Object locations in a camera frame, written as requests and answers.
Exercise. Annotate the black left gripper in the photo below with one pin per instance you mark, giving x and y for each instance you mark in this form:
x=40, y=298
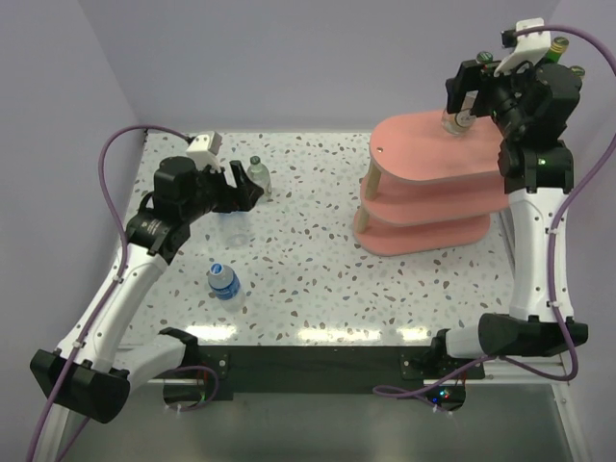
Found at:
x=243, y=197

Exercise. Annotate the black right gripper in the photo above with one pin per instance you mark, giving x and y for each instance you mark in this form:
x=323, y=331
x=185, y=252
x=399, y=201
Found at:
x=470, y=77

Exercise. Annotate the clear Chang glass bottle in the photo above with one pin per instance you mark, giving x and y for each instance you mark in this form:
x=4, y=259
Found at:
x=259, y=174
x=458, y=123

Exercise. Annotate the green glass bottle gold cap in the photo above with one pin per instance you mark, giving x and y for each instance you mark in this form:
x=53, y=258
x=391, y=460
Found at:
x=558, y=47

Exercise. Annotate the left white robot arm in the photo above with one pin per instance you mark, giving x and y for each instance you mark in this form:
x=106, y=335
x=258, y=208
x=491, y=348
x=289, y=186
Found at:
x=84, y=374

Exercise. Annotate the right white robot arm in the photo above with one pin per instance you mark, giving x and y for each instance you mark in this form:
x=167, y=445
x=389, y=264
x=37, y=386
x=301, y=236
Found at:
x=530, y=105

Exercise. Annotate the pink three-tier shelf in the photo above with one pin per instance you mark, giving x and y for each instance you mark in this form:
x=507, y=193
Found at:
x=426, y=188

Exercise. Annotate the lying blue label water bottle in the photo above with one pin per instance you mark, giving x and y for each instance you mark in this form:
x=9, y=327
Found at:
x=234, y=229

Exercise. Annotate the upright blue label water bottle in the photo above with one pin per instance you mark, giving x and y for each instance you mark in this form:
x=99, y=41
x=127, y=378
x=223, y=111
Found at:
x=226, y=286

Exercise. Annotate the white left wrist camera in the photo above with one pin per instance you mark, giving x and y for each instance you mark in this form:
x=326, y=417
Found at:
x=204, y=149

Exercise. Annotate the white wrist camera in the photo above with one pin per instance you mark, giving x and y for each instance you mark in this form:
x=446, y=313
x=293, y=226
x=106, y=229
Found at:
x=527, y=45
x=204, y=149

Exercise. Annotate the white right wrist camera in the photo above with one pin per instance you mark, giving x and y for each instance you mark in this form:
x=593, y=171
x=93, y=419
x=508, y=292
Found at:
x=527, y=45

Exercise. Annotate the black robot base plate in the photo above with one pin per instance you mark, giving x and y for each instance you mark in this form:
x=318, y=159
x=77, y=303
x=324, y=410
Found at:
x=346, y=370

